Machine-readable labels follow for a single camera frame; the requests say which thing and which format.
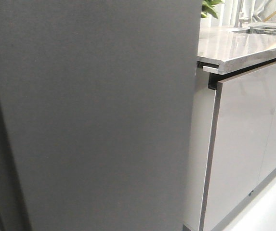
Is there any dark grey fridge door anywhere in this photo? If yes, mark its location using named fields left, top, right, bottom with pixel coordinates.
left=0, top=0, right=202, bottom=231

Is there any grey left cabinet door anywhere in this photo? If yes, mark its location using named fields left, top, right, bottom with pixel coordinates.
left=202, top=63, right=276, bottom=231

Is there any white cabinet side panel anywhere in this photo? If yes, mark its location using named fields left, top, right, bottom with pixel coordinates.
left=184, top=68, right=215, bottom=231

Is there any grey kitchen countertop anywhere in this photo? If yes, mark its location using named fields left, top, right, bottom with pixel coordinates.
left=197, top=21, right=276, bottom=75

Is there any green potted plant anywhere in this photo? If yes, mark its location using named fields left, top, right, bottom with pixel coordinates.
left=201, top=0, right=224, bottom=19

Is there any steel kitchen faucet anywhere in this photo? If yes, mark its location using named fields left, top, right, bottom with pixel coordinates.
left=234, top=0, right=248, bottom=27

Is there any steel kitchen sink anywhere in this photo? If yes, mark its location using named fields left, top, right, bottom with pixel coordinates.
left=230, top=25, right=276, bottom=36

